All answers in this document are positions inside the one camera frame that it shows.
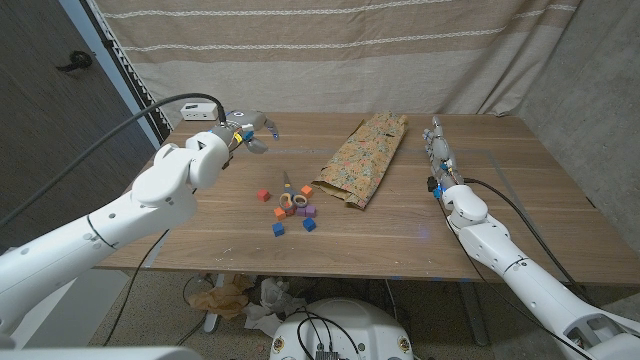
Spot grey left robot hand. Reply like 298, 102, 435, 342
214, 109, 280, 155

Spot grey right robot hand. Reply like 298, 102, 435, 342
422, 115, 464, 189

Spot blue tan handled scissors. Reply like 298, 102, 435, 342
278, 171, 309, 211

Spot floral brown wrapping paper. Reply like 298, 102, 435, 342
310, 110, 409, 211

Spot crumpled white paper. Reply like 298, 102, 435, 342
243, 277, 309, 339

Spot crumpled brown paper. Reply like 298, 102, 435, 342
188, 274, 256, 321

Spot white power strip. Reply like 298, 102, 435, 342
180, 102, 220, 122

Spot beige striped curtain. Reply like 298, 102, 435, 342
92, 0, 584, 130

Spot metal table leg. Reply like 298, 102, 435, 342
202, 273, 226, 335
457, 282, 491, 347

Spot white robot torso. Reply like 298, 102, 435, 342
269, 298, 415, 360

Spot dark wooden door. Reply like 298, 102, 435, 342
0, 0, 160, 254

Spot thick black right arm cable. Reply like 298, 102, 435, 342
462, 177, 596, 306

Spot black backdrop frame bar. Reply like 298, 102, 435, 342
79, 0, 174, 147

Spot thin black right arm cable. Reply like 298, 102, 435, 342
435, 194, 596, 360

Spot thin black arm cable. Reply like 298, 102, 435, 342
102, 228, 171, 347
435, 194, 596, 360

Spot black door handle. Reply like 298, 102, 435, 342
55, 50, 94, 73

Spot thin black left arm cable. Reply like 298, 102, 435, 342
102, 228, 171, 347

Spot black torso cable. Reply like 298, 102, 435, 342
297, 308, 362, 360

